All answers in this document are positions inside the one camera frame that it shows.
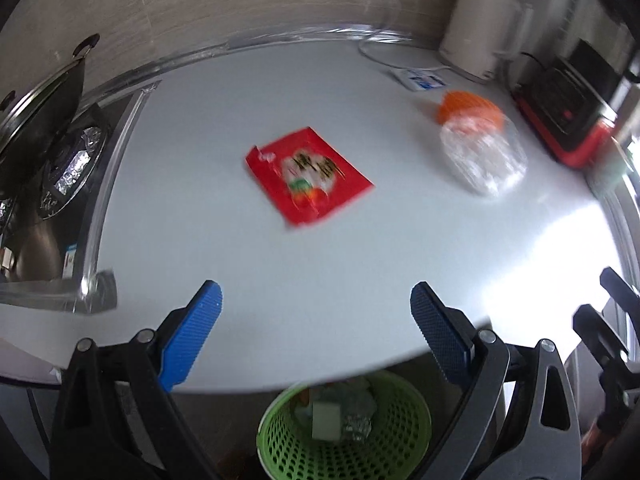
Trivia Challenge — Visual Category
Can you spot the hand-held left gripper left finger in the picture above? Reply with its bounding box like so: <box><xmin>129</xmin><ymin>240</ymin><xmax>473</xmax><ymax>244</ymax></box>
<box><xmin>50</xmin><ymin>280</ymin><xmax>223</xmax><ymax>480</ymax></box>

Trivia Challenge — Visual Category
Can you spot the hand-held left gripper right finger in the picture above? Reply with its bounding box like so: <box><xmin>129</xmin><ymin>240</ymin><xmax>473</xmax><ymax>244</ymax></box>
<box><xmin>410</xmin><ymin>281</ymin><xmax>583</xmax><ymax>480</ymax></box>

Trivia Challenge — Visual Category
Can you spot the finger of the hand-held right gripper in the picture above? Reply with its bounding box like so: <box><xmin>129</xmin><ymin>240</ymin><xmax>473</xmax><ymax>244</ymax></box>
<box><xmin>572</xmin><ymin>304</ymin><xmax>640</xmax><ymax>432</ymax></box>
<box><xmin>599</xmin><ymin>266</ymin><xmax>640</xmax><ymax>314</ymax></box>

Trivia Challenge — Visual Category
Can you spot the green plastic basket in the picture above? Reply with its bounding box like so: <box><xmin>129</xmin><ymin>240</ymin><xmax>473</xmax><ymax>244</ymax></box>
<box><xmin>256</xmin><ymin>370</ymin><xmax>432</xmax><ymax>480</ymax></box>

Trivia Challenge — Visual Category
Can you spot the clear plastic bag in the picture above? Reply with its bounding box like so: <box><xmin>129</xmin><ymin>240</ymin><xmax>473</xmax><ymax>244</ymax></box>
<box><xmin>440</xmin><ymin>112</ymin><xmax>529</xmax><ymax>197</ymax></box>

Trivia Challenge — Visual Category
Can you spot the red snack packet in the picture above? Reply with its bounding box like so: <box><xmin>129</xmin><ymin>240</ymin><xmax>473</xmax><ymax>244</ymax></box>
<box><xmin>245</xmin><ymin>127</ymin><xmax>376</xmax><ymax>229</ymax></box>

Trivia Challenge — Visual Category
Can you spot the orange foam net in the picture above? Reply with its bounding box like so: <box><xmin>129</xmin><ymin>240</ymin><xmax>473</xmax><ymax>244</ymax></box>
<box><xmin>435</xmin><ymin>90</ymin><xmax>504</xmax><ymax>126</ymax></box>

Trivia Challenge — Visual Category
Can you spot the white paper cup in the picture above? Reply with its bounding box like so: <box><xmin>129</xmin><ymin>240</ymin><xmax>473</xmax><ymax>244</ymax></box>
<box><xmin>590</xmin><ymin>139</ymin><xmax>637</xmax><ymax>202</ymax></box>

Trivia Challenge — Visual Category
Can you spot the gas stove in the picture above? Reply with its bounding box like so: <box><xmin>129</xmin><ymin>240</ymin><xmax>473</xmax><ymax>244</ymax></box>
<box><xmin>0</xmin><ymin>80</ymin><xmax>162</xmax><ymax>312</ymax></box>

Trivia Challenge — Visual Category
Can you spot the black and red blender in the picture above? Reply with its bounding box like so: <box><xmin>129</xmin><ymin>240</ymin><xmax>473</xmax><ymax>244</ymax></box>
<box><xmin>515</xmin><ymin>37</ymin><xmax>632</xmax><ymax>169</ymax></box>

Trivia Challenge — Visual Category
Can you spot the blue and white sachet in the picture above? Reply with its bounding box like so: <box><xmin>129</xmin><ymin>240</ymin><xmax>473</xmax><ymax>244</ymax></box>
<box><xmin>400</xmin><ymin>69</ymin><xmax>452</xmax><ymax>92</ymax></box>

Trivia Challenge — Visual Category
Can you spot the black wok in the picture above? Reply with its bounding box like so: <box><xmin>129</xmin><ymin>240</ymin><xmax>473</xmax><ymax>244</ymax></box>
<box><xmin>0</xmin><ymin>34</ymin><xmax>102</xmax><ymax>188</ymax></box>

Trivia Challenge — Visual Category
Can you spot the white electric kettle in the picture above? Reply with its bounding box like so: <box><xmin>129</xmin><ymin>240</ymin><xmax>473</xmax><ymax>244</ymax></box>
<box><xmin>439</xmin><ymin>0</ymin><xmax>534</xmax><ymax>84</ymax></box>

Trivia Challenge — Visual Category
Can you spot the foil burner ring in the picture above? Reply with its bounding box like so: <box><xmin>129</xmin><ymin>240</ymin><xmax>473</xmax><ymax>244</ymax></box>
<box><xmin>39</xmin><ymin>125</ymin><xmax>109</xmax><ymax>221</ymax></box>

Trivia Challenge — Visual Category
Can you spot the white power cable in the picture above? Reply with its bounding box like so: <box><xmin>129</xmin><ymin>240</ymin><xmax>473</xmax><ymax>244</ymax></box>
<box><xmin>358</xmin><ymin>35</ymin><xmax>452</xmax><ymax>74</ymax></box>

